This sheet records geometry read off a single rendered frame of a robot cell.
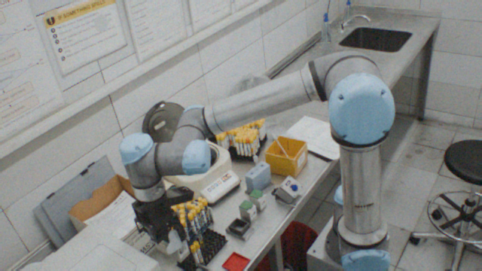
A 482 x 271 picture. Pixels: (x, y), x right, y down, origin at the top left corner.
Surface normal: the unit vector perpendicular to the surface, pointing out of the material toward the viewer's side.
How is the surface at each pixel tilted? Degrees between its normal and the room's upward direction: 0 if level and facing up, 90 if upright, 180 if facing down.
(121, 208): 1
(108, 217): 2
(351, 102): 83
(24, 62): 93
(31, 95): 94
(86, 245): 0
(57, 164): 90
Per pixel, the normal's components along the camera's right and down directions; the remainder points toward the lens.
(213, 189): 0.18, -0.61
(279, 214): -0.13, -0.82
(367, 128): -0.11, 0.45
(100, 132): 0.81, 0.24
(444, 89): -0.58, 0.52
